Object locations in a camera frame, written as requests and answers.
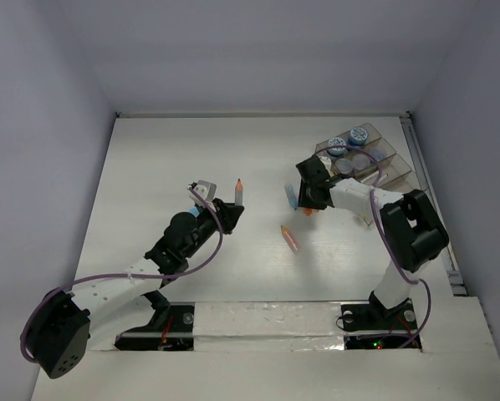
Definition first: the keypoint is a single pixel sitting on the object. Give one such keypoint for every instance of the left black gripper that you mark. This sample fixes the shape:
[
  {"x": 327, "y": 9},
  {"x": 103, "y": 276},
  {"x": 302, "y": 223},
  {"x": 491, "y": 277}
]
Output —
[{"x": 226, "y": 213}]

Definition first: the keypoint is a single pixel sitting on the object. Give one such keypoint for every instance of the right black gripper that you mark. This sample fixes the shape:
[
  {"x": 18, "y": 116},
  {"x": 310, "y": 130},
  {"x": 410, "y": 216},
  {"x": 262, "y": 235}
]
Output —
[{"x": 304, "y": 200}]

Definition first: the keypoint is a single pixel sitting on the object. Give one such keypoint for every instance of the blue pencil shaped highlighter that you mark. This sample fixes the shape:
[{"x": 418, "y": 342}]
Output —
[{"x": 291, "y": 195}]

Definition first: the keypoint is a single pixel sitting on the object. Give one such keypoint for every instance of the clear pencil shaped eraser case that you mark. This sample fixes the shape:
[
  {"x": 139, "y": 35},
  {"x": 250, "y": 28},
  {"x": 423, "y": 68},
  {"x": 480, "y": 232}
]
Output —
[{"x": 238, "y": 193}]

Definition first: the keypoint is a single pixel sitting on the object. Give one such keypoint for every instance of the blue eraser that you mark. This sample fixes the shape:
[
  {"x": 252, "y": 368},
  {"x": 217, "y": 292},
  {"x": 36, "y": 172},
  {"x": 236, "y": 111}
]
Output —
[{"x": 196, "y": 211}]

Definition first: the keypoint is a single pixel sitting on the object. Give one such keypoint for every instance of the pink pencil shaped highlighter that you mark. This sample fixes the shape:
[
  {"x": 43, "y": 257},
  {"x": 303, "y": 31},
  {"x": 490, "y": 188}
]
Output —
[{"x": 290, "y": 240}]

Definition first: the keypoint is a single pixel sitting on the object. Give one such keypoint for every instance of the blue lidded jar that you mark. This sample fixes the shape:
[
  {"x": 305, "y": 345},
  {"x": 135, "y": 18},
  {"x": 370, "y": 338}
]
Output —
[
  {"x": 336, "y": 147},
  {"x": 358, "y": 136}
]

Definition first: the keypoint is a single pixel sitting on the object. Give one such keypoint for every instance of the clear purple clip jar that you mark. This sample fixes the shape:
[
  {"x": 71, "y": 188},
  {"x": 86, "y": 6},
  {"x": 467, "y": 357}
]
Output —
[{"x": 360, "y": 162}]

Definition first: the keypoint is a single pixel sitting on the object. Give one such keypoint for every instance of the red capped white marker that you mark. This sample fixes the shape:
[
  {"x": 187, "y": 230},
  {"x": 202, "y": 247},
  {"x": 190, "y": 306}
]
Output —
[{"x": 374, "y": 178}]

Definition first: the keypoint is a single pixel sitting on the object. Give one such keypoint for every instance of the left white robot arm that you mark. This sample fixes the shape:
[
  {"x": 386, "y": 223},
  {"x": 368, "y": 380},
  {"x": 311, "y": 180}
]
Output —
[{"x": 57, "y": 333}]

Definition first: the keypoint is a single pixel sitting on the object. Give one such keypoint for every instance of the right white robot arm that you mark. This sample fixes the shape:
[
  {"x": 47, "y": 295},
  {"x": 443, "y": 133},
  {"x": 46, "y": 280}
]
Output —
[{"x": 408, "y": 225}]

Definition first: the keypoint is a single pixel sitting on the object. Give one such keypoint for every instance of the clear tiered organizer box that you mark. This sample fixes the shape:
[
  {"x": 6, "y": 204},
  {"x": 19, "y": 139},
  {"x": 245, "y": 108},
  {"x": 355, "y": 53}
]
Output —
[{"x": 402, "y": 178}]

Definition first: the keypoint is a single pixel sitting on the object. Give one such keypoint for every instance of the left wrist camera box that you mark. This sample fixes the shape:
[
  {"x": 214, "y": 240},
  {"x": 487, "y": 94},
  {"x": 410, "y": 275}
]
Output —
[{"x": 202, "y": 192}]

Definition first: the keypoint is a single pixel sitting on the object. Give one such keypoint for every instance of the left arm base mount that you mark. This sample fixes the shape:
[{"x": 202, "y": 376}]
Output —
[{"x": 170, "y": 328}]

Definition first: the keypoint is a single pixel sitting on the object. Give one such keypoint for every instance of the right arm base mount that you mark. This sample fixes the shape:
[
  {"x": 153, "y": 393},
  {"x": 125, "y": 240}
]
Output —
[{"x": 369, "y": 326}]

